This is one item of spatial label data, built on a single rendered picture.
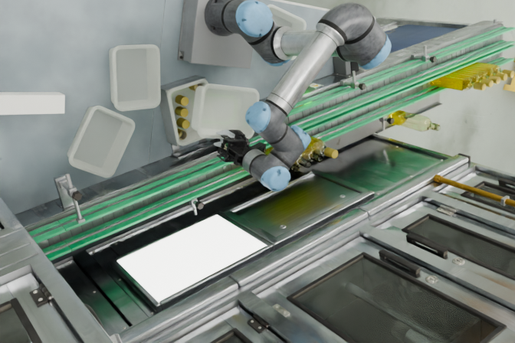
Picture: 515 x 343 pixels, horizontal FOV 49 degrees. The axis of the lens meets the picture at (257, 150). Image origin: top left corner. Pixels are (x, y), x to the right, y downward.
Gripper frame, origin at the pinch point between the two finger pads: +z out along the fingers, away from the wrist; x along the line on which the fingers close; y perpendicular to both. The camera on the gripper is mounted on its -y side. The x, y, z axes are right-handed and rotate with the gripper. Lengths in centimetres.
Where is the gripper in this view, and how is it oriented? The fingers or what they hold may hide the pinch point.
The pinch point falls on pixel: (224, 135)
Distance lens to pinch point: 188.2
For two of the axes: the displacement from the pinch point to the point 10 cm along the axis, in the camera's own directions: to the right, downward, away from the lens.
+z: -5.5, -4.0, 7.4
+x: -2.1, 9.2, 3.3
